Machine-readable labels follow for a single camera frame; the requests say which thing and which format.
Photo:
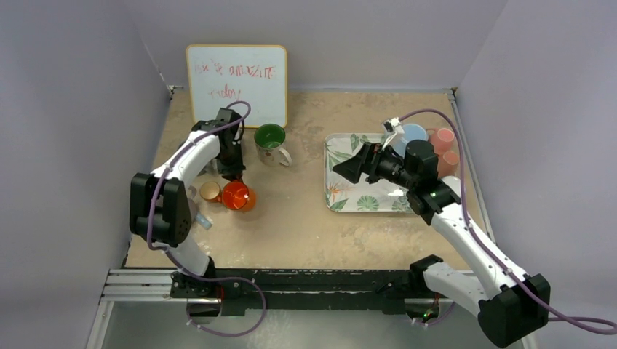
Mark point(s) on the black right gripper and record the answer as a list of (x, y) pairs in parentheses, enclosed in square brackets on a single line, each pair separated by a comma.
[(372, 164)]

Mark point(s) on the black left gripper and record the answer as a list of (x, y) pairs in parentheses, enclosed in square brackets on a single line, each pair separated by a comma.
[(233, 172)]

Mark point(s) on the bright orange mug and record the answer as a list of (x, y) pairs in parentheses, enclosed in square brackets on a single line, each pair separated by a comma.
[(237, 196)]

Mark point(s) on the dark orange terracotta mug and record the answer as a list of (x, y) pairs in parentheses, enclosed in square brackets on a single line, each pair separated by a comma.
[(211, 192)]

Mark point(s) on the cream illustrated mug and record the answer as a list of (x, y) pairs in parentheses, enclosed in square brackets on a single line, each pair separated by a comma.
[(270, 143)]

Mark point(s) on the grey-green ceramic mug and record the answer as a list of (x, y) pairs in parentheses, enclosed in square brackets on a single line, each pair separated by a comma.
[(211, 168)]

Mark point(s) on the lilac ribbed mug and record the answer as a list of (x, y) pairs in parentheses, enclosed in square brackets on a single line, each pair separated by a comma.
[(193, 206)]

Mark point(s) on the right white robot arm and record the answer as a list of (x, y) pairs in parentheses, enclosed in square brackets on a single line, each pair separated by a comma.
[(504, 297)]

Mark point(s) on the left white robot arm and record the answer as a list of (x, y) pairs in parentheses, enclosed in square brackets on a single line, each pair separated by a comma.
[(161, 213)]

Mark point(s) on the light blue mug back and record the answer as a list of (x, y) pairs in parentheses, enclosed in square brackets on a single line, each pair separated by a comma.
[(410, 133)]

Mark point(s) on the light blue mug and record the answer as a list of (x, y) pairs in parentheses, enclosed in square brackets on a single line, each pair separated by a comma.
[(410, 133), (452, 181)]

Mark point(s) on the pink mug back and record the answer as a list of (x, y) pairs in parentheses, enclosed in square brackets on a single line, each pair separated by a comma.
[(442, 139)]

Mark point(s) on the pink mug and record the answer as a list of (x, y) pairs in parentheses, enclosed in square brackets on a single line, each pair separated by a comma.
[(448, 163), (442, 139)]

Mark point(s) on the pink mug front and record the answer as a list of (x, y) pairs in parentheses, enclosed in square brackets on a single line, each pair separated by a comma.
[(448, 163)]

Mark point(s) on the light blue mug front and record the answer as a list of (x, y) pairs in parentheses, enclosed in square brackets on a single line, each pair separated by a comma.
[(452, 181)]

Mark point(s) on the leaf-patterned serving tray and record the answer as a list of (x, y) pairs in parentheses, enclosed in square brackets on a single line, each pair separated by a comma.
[(344, 196)]

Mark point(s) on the light blue usb stick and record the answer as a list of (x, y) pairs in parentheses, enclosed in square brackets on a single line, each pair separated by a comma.
[(203, 221)]

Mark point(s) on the white dry-erase board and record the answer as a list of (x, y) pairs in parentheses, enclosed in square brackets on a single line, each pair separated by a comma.
[(219, 74)]

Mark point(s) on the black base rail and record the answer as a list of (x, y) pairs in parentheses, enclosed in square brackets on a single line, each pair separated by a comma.
[(391, 292)]

